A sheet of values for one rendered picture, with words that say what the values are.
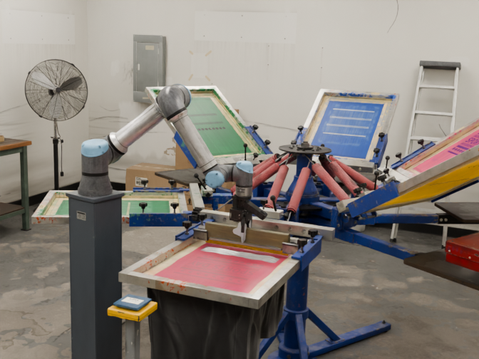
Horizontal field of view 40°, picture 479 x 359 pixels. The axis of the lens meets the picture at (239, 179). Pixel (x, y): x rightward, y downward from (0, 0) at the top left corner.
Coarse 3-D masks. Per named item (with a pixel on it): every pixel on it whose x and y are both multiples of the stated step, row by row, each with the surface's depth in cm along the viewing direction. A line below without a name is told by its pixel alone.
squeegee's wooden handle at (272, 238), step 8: (208, 224) 301; (216, 224) 299; (224, 224) 299; (208, 232) 301; (216, 232) 300; (224, 232) 298; (232, 232) 296; (248, 232) 293; (256, 232) 292; (264, 232) 290; (272, 232) 289; (280, 232) 290; (232, 240) 297; (240, 240) 296; (248, 240) 294; (256, 240) 293; (264, 240) 291; (272, 240) 290; (280, 240) 288; (288, 240) 287
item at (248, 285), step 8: (280, 256) 289; (288, 256) 290; (264, 264) 278; (272, 264) 279; (264, 272) 269; (208, 280) 258; (248, 280) 260; (256, 280) 260; (224, 288) 250; (232, 288) 250; (240, 288) 250; (248, 288) 251
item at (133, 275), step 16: (192, 240) 303; (160, 256) 276; (128, 272) 253; (288, 272) 261; (160, 288) 247; (176, 288) 244; (192, 288) 241; (208, 288) 240; (272, 288) 245; (240, 304) 235; (256, 304) 232
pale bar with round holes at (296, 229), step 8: (208, 216) 326; (216, 216) 325; (224, 216) 323; (232, 224) 322; (256, 224) 317; (264, 224) 315; (272, 224) 314; (280, 224) 312; (288, 224) 311; (296, 224) 310; (304, 224) 310; (288, 232) 311; (296, 232) 310; (304, 232) 310; (320, 232) 305; (328, 232) 303
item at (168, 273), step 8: (200, 248) 297; (224, 248) 299; (232, 248) 299; (240, 248) 299; (184, 256) 285; (192, 256) 285; (224, 256) 287; (232, 256) 287; (176, 264) 275; (184, 264) 275; (160, 272) 265; (168, 272) 265; (184, 280) 257; (192, 280) 257; (200, 280) 258
